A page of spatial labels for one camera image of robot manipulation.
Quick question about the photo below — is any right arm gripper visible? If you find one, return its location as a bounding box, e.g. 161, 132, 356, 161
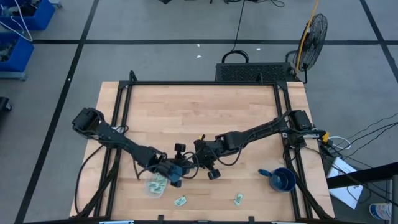
188, 139, 224, 180

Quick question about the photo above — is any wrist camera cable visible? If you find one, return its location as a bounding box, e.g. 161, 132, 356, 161
181, 151, 201, 180
213, 145, 244, 167

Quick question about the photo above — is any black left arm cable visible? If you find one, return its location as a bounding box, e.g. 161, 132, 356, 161
74, 144, 105, 217

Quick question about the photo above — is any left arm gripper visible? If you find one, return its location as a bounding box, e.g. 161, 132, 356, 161
161, 142, 194, 189

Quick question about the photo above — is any black cable loop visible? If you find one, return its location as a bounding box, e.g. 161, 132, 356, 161
221, 50, 249, 65

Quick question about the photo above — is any clear plastic container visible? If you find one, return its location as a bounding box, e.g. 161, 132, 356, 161
143, 172, 170, 199

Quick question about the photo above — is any black perforated case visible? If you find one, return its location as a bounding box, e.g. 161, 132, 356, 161
215, 62, 296, 83

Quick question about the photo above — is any yellow cable by fan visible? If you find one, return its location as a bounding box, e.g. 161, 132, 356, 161
295, 0, 320, 75

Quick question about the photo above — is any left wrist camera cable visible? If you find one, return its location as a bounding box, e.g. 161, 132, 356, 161
181, 151, 201, 180

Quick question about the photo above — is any black metal beam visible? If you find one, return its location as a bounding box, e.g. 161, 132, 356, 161
326, 161, 398, 190

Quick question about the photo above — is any blue storage bin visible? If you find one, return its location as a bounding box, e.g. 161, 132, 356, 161
0, 32, 34, 81
0, 0, 56, 31

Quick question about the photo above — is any person's shoe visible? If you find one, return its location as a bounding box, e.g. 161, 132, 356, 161
369, 202, 392, 220

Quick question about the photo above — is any black floor fan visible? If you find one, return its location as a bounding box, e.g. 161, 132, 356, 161
294, 12, 329, 84

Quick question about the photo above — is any black equipment piece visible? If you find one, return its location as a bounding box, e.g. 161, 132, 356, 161
0, 96, 12, 113

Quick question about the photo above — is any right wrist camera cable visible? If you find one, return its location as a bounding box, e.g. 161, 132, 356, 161
213, 145, 244, 167

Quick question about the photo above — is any black floor cable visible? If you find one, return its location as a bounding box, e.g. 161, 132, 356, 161
230, 0, 246, 53
360, 113, 398, 134
341, 121, 398, 153

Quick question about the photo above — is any dark blue mug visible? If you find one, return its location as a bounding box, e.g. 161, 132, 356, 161
257, 167, 297, 193

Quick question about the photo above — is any black aluminium table frame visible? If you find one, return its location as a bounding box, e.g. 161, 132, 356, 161
76, 70, 333, 224

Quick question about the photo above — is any white looped cable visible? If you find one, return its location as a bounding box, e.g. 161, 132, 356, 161
329, 135, 352, 151

